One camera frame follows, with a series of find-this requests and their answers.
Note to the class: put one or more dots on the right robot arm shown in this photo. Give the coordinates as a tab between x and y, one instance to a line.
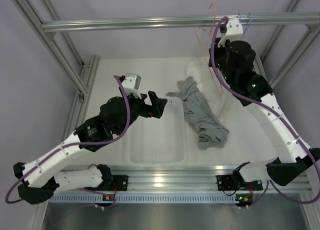
232	63

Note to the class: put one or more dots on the left aluminium frame posts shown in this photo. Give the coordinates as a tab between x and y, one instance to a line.
63	51

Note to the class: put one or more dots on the white tank top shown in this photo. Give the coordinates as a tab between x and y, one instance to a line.
217	97

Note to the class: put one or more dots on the white plastic basket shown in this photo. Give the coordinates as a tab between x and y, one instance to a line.
159	142

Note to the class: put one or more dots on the aluminium hanging rail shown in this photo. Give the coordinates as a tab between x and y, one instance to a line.
277	19

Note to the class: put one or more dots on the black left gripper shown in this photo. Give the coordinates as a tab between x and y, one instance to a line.
157	103

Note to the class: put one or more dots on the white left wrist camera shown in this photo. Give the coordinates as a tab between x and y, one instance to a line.
131	83

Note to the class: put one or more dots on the slotted cable duct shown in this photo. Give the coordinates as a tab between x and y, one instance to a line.
144	198

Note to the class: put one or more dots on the right aluminium frame posts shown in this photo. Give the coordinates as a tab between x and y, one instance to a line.
278	45

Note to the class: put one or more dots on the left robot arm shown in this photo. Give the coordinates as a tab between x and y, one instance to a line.
45	177

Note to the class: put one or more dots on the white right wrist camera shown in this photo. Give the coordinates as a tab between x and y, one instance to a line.
231	31

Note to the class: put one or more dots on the aluminium frame posts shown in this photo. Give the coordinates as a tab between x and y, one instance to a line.
278	45
63	51

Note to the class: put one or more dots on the grey tank top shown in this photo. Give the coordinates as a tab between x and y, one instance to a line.
198	114

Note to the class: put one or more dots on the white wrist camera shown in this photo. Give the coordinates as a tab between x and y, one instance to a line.
131	83
231	31

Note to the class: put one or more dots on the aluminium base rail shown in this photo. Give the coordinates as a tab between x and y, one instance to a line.
162	180

